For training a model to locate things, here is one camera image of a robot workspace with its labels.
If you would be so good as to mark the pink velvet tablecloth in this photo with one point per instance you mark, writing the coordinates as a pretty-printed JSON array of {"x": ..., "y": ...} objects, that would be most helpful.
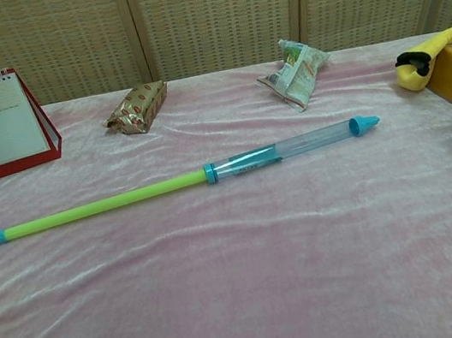
[{"x": 228, "y": 285}]

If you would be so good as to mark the white green snack bag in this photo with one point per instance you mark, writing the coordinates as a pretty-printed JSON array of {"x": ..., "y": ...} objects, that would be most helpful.
[{"x": 297, "y": 74}]

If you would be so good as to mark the yellow banana toy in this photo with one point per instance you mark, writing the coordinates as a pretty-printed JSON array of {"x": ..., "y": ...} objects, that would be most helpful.
[{"x": 432, "y": 52}]

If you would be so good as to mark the gold red snack bag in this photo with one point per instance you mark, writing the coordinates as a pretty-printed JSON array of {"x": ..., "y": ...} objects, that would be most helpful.
[{"x": 137, "y": 107}]

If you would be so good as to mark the woven bamboo folding screen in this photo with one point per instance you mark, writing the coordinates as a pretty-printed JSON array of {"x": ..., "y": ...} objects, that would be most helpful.
[{"x": 205, "y": 16}]

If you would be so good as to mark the green and blue water pump toy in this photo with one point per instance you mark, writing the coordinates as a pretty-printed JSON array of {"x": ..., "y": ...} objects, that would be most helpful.
[{"x": 127, "y": 198}]

